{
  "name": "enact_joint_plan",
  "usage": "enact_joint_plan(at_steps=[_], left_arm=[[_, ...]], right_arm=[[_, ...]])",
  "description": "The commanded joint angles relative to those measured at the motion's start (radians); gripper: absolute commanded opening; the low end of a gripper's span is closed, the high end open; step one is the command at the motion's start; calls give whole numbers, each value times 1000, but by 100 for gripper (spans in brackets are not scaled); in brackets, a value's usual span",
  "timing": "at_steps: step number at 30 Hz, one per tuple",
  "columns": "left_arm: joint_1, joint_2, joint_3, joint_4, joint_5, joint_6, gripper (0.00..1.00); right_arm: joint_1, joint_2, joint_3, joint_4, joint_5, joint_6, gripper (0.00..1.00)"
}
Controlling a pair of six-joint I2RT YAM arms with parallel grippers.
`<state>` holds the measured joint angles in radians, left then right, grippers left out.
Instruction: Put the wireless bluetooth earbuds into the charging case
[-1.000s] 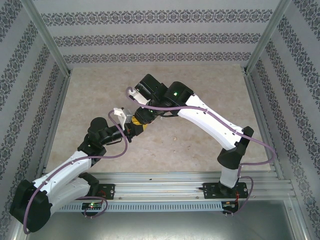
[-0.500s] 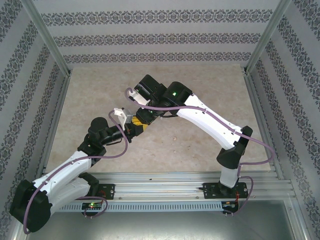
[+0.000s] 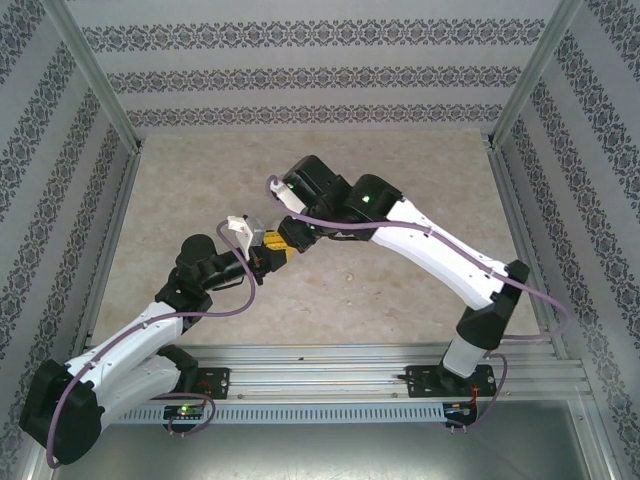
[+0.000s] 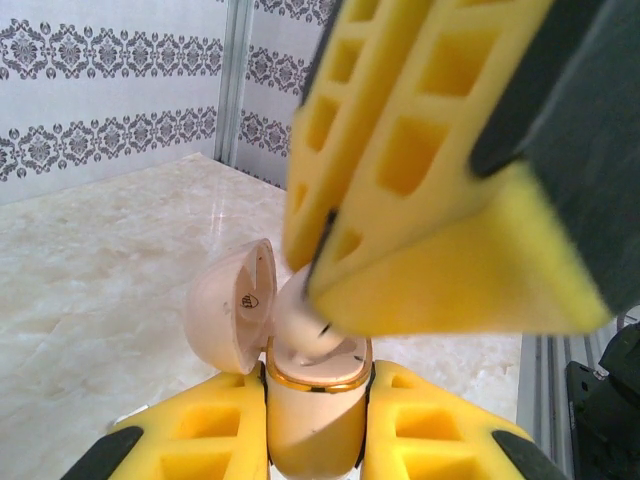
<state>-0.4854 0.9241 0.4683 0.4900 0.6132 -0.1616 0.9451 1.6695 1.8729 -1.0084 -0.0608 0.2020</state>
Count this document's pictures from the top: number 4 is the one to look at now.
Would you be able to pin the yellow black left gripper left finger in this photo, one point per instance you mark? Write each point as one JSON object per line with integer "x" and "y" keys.
{"x": 200, "y": 440}

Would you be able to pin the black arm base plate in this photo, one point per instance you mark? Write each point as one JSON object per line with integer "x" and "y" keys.
{"x": 582, "y": 425}

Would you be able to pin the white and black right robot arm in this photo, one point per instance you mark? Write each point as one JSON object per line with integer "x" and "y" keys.
{"x": 622, "y": 380}

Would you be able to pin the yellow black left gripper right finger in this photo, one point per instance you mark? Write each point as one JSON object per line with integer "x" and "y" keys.
{"x": 450, "y": 440}

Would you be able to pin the white earbud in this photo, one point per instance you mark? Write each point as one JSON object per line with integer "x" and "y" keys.
{"x": 300, "y": 325}

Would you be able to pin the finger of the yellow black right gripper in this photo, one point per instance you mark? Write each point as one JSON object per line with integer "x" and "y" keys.
{"x": 360, "y": 100}
{"x": 475, "y": 280}

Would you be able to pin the aluminium rail beam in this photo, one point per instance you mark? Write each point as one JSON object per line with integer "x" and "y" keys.
{"x": 542, "y": 400}

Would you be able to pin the aluminium frame post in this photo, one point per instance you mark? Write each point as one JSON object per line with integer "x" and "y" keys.
{"x": 235, "y": 75}

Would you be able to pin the pink gold-rimmed earbud charging case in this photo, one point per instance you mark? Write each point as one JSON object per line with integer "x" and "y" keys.
{"x": 310, "y": 425}

